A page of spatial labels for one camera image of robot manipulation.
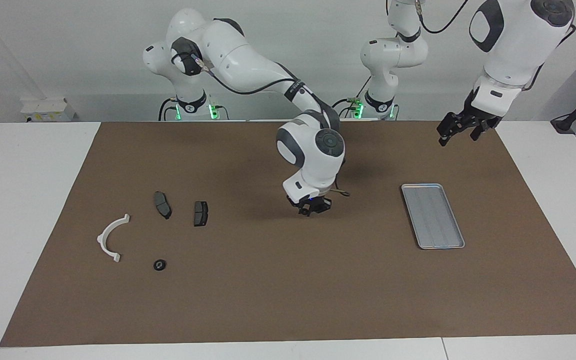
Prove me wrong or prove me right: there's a silver metal tray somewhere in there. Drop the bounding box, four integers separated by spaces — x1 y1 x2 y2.
400 183 466 250

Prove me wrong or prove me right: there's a brown table mat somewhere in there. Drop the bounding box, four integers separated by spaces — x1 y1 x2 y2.
0 119 576 348

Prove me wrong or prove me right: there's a short dark brake pad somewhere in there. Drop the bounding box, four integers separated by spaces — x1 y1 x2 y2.
193 201 209 227

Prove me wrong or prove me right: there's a long dark brake pad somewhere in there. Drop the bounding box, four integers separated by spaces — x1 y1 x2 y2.
153 191 172 220

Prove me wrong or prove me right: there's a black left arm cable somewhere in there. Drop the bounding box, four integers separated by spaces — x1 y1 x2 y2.
415 0 576 93

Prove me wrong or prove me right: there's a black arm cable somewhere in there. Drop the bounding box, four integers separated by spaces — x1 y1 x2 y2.
193 55 351 197
415 0 576 93

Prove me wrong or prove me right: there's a black base cable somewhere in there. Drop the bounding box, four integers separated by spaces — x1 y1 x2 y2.
330 75 374 121
158 97 229 122

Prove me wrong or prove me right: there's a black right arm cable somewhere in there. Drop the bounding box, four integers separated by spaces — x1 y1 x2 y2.
193 55 351 197

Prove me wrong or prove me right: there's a white semicircular bracket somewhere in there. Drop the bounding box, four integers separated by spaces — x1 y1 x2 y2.
96 214 131 263

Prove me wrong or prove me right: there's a white wall box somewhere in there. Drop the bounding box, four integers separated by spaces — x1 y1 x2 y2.
20 97 76 123

